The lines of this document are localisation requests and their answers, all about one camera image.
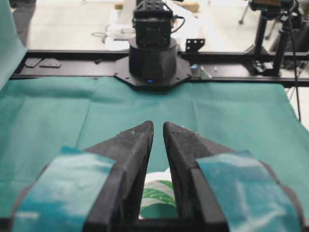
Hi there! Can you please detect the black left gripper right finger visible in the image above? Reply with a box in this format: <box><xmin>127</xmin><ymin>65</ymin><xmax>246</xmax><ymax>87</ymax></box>
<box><xmin>163</xmin><ymin>122</ymin><xmax>306</xmax><ymax>232</ymax></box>

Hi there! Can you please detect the black corner bracket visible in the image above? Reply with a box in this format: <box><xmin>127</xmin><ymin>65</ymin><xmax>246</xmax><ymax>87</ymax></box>
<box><xmin>185</xmin><ymin>38</ymin><xmax>205</xmax><ymax>53</ymax></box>

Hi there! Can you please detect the green table cloth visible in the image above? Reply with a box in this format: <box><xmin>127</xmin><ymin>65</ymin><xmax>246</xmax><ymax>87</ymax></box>
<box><xmin>0</xmin><ymin>77</ymin><xmax>309</xmax><ymax>218</ymax></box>

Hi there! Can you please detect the black table frame rail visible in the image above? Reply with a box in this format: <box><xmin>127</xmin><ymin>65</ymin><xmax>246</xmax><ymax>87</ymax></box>
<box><xmin>10</xmin><ymin>50</ymin><xmax>309</xmax><ymax>89</ymax></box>

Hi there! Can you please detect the white duct tape roll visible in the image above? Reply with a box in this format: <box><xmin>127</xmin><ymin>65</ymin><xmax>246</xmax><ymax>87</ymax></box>
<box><xmin>139</xmin><ymin>168</ymin><xmax>178</xmax><ymax>219</ymax></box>

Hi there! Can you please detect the green backdrop curtain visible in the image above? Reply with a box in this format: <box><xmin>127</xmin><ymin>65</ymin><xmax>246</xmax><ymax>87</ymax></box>
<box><xmin>0</xmin><ymin>0</ymin><xmax>27</xmax><ymax>88</ymax></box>

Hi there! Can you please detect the black hanging cable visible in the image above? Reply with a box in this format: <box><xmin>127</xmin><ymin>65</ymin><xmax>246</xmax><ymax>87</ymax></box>
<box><xmin>287</xmin><ymin>0</ymin><xmax>302</xmax><ymax>121</ymax></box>

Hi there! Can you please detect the black camera tripod stand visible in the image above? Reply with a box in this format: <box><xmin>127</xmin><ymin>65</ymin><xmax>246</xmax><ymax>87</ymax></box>
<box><xmin>248</xmin><ymin>0</ymin><xmax>303</xmax><ymax>76</ymax></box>

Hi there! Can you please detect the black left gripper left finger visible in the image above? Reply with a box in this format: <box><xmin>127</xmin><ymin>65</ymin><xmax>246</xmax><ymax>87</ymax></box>
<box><xmin>9</xmin><ymin>121</ymin><xmax>154</xmax><ymax>232</ymax></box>

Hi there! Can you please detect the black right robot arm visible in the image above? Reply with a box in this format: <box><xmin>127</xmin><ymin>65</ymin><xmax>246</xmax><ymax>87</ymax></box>
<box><xmin>114</xmin><ymin>0</ymin><xmax>192</xmax><ymax>90</ymax></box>

